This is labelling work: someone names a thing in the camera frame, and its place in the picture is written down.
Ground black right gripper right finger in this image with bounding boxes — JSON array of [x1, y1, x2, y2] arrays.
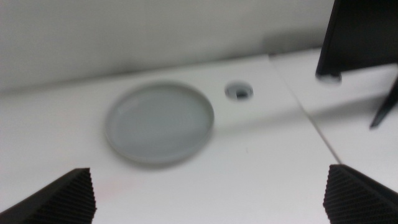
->
[[322, 164, 398, 224]]

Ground grey shallow bowl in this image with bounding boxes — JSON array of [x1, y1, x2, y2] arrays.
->
[[104, 80, 215, 165]]

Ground white backdrop curtain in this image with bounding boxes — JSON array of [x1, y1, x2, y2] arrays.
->
[[0, 0, 336, 93]]

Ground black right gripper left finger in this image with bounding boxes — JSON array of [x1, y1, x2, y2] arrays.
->
[[0, 167, 97, 224]]

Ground round grey cable grommet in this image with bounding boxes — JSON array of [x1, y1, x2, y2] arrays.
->
[[224, 80, 254, 101]]

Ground black flat monitor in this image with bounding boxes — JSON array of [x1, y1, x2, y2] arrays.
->
[[315, 0, 398, 78]]

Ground black slanted stand leg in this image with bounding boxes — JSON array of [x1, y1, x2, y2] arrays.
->
[[369, 76, 398, 129]]

